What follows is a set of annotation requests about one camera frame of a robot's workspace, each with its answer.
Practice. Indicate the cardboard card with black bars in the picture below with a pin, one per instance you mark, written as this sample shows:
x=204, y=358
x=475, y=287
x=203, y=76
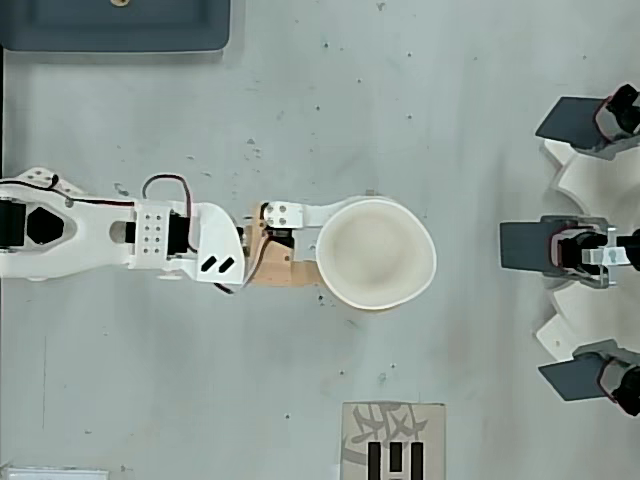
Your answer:
x=435, y=450

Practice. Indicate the grey plastic tray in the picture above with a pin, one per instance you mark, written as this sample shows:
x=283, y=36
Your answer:
x=150, y=25

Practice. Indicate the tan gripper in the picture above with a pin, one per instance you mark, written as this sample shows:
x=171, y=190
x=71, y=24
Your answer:
x=274, y=267

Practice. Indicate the white round machine base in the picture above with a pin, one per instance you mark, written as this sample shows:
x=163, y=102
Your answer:
x=590, y=180

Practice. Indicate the grey paddle motor unit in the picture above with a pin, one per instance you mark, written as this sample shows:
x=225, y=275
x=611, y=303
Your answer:
x=565, y=117
x=570, y=380
x=525, y=245

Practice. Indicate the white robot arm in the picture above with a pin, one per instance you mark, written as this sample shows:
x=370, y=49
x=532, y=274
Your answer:
x=95, y=240

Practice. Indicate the black paper cup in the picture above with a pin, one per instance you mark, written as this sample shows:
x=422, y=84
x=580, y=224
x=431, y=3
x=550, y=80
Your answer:
x=375, y=250

